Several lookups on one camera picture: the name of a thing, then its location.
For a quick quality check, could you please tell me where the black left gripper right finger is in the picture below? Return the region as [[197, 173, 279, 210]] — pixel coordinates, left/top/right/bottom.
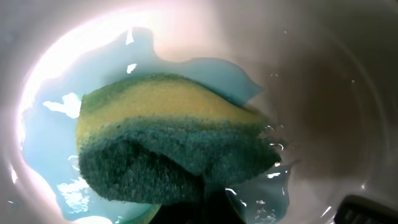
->
[[334, 195, 397, 224]]

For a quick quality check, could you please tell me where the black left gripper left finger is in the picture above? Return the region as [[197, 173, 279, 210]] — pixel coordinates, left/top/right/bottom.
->
[[157, 190, 245, 224]]

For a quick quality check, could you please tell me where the white plate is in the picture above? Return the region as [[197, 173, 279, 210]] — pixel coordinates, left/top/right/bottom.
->
[[1, 1, 397, 223]]

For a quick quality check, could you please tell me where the yellow green sponge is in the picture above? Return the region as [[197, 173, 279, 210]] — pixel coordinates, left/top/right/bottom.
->
[[75, 73, 282, 207]]

